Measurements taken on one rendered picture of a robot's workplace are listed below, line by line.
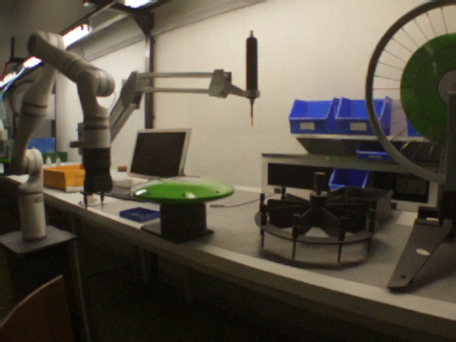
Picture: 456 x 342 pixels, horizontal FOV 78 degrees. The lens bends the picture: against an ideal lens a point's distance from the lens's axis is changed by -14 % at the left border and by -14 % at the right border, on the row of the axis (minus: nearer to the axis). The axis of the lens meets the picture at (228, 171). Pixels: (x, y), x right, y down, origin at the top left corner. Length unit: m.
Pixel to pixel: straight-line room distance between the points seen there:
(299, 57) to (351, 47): 0.29
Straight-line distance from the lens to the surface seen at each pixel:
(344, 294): 0.69
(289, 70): 1.80
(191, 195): 0.84
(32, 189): 1.25
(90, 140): 0.85
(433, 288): 0.76
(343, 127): 1.42
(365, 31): 1.68
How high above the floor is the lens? 1.23
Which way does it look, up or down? 7 degrees down
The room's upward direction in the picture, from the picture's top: straight up
